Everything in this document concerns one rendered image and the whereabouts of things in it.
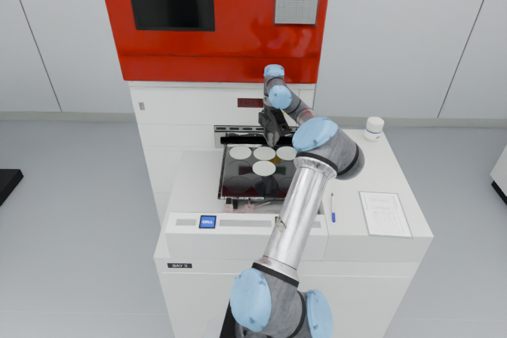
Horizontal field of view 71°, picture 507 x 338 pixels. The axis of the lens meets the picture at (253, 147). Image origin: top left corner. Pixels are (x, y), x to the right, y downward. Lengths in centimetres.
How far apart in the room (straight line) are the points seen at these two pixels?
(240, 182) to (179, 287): 47
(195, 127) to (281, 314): 108
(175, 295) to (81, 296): 93
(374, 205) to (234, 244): 52
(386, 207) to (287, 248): 62
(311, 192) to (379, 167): 71
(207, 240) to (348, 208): 51
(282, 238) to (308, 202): 10
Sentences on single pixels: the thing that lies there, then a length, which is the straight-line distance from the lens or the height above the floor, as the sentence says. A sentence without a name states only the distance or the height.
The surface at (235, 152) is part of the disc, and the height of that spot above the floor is 90.
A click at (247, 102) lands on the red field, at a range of 160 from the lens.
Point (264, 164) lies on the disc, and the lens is 156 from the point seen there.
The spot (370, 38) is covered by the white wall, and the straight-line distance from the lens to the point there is 319.
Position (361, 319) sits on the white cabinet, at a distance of 174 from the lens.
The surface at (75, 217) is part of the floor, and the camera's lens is 281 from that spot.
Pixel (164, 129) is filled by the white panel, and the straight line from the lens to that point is 174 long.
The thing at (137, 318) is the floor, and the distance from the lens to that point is 222.
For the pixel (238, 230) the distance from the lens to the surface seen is 123.
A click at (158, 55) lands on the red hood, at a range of 150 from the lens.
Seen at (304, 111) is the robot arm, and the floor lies 124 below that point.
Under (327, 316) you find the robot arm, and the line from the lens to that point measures 95.
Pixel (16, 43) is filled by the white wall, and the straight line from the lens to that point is 369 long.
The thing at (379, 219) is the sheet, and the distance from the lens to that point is 133.
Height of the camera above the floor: 191
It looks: 38 degrees down
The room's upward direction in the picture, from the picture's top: 1 degrees clockwise
